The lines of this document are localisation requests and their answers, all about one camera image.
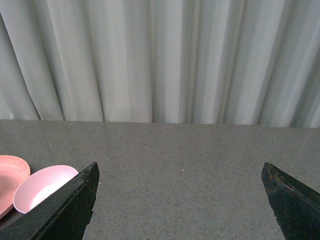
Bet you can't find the pink plate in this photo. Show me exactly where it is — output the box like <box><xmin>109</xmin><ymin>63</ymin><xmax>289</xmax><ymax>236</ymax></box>
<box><xmin>0</xmin><ymin>155</ymin><xmax>31</xmax><ymax>219</ymax></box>

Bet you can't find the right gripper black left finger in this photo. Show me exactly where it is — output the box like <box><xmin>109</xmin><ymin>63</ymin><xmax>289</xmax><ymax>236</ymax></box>
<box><xmin>0</xmin><ymin>162</ymin><xmax>100</xmax><ymax>240</ymax></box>

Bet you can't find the white curtain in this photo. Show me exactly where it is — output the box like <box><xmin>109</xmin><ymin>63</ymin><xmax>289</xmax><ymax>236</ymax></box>
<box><xmin>0</xmin><ymin>0</ymin><xmax>320</xmax><ymax>128</ymax></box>

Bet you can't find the light pink bowl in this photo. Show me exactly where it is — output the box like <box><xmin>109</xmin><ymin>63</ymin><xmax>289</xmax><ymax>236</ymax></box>
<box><xmin>13</xmin><ymin>165</ymin><xmax>79</xmax><ymax>214</ymax></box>

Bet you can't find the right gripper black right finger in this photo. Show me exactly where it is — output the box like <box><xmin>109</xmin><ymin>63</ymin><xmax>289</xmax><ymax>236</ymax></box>
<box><xmin>261</xmin><ymin>162</ymin><xmax>320</xmax><ymax>240</ymax></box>

